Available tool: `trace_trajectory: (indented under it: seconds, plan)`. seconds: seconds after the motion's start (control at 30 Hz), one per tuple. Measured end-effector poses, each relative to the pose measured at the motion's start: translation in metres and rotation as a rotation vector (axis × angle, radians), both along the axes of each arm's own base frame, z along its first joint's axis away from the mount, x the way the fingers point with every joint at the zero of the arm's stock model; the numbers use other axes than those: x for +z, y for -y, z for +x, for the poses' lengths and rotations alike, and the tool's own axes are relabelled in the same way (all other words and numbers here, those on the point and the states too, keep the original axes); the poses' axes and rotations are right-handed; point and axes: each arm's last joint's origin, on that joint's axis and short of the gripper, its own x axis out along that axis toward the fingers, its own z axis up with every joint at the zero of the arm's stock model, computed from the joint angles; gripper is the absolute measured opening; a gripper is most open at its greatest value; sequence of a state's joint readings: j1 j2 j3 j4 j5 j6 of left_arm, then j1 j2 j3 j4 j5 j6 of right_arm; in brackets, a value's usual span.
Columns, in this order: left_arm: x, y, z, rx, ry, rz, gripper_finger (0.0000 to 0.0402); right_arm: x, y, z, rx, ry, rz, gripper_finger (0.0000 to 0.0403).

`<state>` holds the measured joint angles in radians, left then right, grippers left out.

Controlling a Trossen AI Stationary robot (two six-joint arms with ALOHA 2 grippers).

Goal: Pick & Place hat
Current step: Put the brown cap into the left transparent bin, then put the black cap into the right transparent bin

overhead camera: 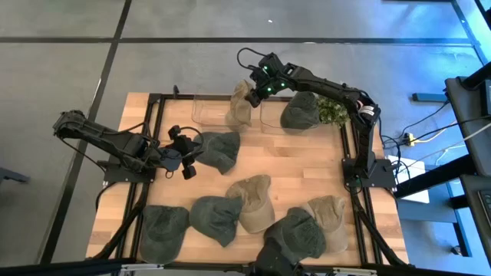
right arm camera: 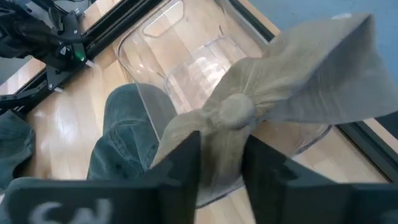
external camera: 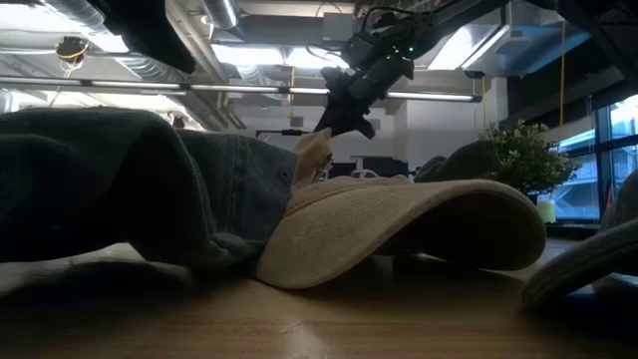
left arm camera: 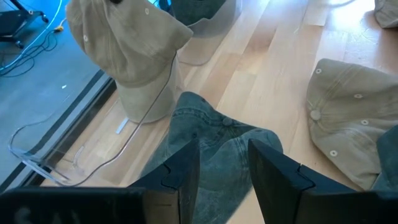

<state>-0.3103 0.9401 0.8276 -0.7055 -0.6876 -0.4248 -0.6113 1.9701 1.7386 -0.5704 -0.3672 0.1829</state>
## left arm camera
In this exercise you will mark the beige cotton baseball cap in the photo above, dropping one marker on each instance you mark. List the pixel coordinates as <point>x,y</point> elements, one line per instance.
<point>130,46</point>
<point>387,14</point>
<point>348,118</point>

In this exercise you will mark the black wheeled cart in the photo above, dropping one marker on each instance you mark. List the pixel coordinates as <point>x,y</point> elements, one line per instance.
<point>12,21</point>

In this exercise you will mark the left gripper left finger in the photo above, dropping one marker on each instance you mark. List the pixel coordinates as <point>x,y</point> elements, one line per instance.
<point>174,193</point>

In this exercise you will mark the dark green denim baseball cap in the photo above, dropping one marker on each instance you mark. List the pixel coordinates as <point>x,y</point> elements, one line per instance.
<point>388,155</point>
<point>196,11</point>
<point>217,155</point>

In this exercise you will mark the clear acrylic hat stand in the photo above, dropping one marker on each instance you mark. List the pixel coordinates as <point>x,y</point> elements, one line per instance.
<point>214,31</point>
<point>37,165</point>

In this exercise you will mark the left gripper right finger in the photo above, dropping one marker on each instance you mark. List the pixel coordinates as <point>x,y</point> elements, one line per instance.
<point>280,186</point>

